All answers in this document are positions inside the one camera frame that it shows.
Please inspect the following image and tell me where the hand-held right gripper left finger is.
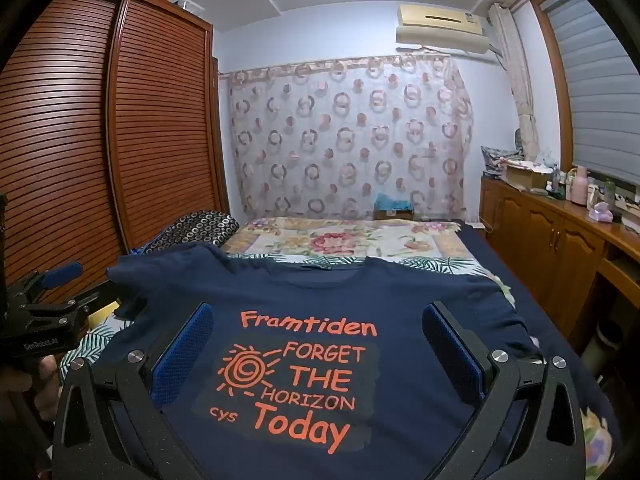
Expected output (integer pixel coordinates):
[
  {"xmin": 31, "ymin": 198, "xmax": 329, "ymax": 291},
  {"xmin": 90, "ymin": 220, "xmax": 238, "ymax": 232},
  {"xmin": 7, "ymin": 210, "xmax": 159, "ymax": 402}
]
[{"xmin": 52, "ymin": 301, "xmax": 216, "ymax": 480}]

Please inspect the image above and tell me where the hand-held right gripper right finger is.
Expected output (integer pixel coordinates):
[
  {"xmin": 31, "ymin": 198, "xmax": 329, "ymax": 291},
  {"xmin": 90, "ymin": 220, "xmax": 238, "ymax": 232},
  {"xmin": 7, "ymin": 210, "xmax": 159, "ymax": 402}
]
[{"xmin": 421, "ymin": 301, "xmax": 586, "ymax": 480}]

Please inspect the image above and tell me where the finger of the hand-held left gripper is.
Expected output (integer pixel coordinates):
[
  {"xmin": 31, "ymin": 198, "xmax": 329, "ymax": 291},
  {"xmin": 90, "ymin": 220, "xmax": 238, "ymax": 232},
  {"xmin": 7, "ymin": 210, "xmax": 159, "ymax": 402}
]
[
  {"xmin": 57, "ymin": 282, "xmax": 122, "ymax": 323},
  {"xmin": 20, "ymin": 261, "xmax": 84, "ymax": 296}
]

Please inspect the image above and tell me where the navy printed t-shirt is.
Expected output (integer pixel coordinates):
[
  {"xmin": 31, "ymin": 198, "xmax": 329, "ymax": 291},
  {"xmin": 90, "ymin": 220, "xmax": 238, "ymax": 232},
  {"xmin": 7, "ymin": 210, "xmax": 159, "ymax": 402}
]
[{"xmin": 106, "ymin": 244, "xmax": 546, "ymax": 480}]

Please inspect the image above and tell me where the person's left hand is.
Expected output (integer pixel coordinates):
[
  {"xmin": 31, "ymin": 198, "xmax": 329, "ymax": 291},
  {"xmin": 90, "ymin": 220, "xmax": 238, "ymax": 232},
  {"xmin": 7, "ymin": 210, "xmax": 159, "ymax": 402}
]
[{"xmin": 0, "ymin": 352, "xmax": 61, "ymax": 423}]

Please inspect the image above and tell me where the navy bedsheet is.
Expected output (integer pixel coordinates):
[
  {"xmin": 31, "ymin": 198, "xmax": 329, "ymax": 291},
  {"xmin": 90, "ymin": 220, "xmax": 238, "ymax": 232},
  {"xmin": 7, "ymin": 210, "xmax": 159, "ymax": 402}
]
[{"xmin": 457, "ymin": 222, "xmax": 621, "ymax": 480}]

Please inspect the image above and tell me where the circle patterned folded quilt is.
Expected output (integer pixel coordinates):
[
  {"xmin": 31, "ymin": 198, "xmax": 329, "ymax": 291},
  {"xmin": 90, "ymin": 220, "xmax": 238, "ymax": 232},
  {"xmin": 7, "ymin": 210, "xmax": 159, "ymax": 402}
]
[{"xmin": 132, "ymin": 210, "xmax": 240, "ymax": 256}]

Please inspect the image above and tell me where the grey waste bin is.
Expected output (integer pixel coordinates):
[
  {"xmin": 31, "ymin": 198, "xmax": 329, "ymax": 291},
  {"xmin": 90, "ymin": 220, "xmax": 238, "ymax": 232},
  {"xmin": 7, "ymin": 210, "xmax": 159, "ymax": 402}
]
[{"xmin": 582, "ymin": 317, "xmax": 623, "ymax": 376}]

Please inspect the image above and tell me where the wooden sideboard cabinet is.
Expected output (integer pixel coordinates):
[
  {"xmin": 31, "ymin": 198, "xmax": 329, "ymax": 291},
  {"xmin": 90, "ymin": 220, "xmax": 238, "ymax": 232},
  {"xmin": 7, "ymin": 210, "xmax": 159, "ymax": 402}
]
[{"xmin": 480, "ymin": 175, "xmax": 640, "ymax": 361}]

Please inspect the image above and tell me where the wooden louvered wardrobe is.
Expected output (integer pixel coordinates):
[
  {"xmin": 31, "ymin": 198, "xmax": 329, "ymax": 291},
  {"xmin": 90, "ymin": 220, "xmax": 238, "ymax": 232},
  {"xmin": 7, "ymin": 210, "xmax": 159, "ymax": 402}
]
[{"xmin": 0, "ymin": 0, "xmax": 232, "ymax": 306}]

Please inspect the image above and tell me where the blue plastic bag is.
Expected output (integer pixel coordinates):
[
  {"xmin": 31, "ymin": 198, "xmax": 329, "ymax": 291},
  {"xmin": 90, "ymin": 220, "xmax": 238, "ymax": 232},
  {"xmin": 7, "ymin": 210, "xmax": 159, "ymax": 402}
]
[{"xmin": 375, "ymin": 192, "xmax": 413, "ymax": 211}]

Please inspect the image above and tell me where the floral blanket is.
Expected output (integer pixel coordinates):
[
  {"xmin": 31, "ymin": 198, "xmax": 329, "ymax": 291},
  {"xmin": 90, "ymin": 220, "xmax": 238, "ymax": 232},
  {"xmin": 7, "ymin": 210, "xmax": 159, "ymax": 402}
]
[{"xmin": 222, "ymin": 216, "xmax": 616, "ymax": 461}]

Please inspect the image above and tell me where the open cardboard box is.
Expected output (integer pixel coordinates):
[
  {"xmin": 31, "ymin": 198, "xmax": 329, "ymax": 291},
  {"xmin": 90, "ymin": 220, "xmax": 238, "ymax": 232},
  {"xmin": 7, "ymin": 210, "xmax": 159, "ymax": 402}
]
[{"xmin": 505, "ymin": 162, "xmax": 551, "ymax": 188}]

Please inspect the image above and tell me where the pink bottle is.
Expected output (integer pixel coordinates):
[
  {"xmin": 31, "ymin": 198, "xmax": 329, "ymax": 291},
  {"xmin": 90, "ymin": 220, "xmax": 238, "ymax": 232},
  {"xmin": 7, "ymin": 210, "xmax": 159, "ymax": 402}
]
[{"xmin": 570, "ymin": 165, "xmax": 591, "ymax": 206}]

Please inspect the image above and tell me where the pile of boxes and books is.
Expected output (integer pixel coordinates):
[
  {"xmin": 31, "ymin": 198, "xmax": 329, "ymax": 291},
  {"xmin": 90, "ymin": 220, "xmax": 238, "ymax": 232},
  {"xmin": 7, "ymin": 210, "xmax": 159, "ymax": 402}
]
[{"xmin": 612, "ymin": 187, "xmax": 640, "ymax": 233}]

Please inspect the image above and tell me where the circle patterned sheer curtain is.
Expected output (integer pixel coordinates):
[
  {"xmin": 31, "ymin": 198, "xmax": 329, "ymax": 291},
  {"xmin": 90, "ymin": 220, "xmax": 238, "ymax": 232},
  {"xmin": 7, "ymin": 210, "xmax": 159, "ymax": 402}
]
[{"xmin": 218, "ymin": 54, "xmax": 475, "ymax": 221}]

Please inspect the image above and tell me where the beige tied curtain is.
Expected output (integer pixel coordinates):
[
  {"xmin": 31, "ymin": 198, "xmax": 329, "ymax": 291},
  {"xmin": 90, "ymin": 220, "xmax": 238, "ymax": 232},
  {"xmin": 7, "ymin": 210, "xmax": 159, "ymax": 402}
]
[{"xmin": 487, "ymin": 2, "xmax": 541, "ymax": 161}]

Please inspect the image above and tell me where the grey window blind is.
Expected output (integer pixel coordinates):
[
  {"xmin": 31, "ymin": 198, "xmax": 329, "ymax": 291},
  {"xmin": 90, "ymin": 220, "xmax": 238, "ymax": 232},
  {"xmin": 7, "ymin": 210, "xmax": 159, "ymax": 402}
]
[{"xmin": 542, "ymin": 0, "xmax": 640, "ymax": 186}]

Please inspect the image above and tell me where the wooden window frame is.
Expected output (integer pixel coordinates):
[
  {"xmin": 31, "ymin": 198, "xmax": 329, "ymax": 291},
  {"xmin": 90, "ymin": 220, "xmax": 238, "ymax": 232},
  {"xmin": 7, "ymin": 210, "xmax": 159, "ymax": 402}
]
[{"xmin": 530, "ymin": 0, "xmax": 573, "ymax": 161}]

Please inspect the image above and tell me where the cream wall air conditioner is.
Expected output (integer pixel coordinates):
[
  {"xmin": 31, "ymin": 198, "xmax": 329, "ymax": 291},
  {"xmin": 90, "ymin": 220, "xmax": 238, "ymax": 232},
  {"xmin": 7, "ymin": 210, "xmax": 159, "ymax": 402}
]
[{"xmin": 396, "ymin": 3, "xmax": 488, "ymax": 53}]

